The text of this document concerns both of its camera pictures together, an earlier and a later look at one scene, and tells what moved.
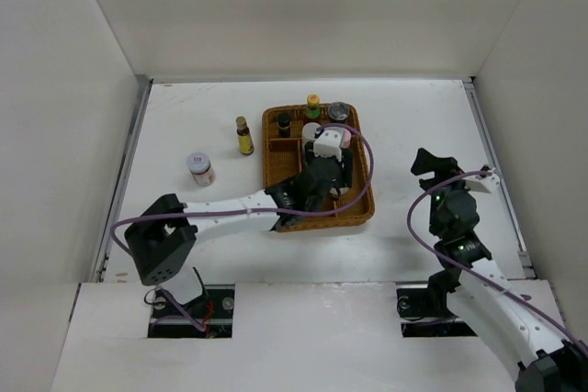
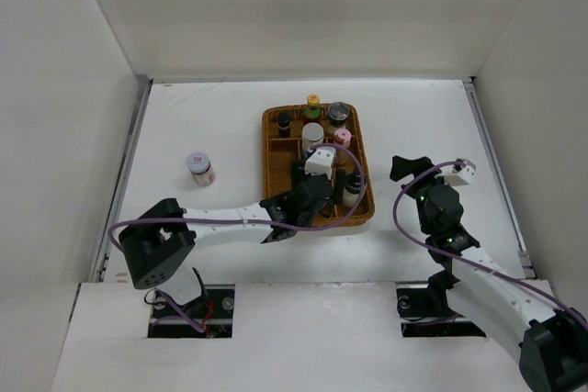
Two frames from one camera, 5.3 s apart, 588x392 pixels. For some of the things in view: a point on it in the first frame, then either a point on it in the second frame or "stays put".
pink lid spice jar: [345, 138] stays put
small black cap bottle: [284, 123] stays put
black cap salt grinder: [338, 112] stays put
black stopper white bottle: [309, 151] → [352, 189]
